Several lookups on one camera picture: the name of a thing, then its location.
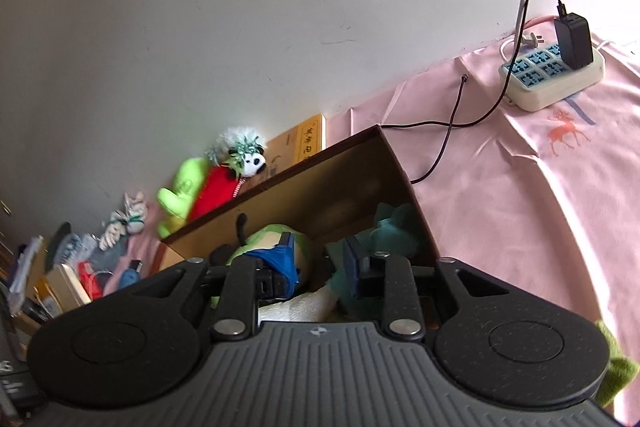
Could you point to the white tied cloth bundle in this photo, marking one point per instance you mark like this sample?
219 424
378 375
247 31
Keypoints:
135 212

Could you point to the brown cardboard box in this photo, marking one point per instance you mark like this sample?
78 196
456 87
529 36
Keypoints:
340 187

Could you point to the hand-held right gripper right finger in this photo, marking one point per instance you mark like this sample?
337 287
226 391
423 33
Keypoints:
352 272

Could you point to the white gloves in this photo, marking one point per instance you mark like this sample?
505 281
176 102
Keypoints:
112 234

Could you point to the white power strip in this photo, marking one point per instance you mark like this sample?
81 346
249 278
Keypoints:
540 92

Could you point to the green ant plush toy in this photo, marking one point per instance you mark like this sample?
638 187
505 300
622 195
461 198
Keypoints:
270 239

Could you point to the yellow book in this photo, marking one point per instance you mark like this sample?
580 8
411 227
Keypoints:
295 142

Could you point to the panda plush toy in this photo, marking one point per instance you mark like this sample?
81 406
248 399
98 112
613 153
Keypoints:
252 164

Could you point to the blue denim cloth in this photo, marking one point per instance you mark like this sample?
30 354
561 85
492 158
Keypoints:
110 259

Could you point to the black charger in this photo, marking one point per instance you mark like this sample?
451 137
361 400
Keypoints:
572 39

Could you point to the blue white plastic packet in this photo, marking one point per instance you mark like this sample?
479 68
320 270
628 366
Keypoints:
75 247

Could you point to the white fuzzy towel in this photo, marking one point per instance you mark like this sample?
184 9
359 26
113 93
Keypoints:
300 307

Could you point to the green fuzzy cloth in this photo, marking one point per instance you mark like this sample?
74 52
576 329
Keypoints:
617 372

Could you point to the red plush toy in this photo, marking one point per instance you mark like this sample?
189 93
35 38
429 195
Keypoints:
215 192

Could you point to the pink bedsheet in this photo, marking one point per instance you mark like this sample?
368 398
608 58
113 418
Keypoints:
500 207

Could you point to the teal cloth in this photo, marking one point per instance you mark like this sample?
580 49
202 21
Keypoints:
400 227

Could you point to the red packet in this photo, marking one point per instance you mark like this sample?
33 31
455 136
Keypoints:
90 284

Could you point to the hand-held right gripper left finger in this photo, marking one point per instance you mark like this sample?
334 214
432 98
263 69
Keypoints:
280 264

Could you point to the white power plug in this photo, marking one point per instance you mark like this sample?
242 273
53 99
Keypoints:
531 42

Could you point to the lime green frog plush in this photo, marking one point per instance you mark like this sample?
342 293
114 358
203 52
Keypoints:
182 192

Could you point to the blue handheld device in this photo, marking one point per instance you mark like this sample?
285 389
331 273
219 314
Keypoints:
127 279

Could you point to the dark green cap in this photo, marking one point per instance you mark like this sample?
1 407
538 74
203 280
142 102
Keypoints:
62 229

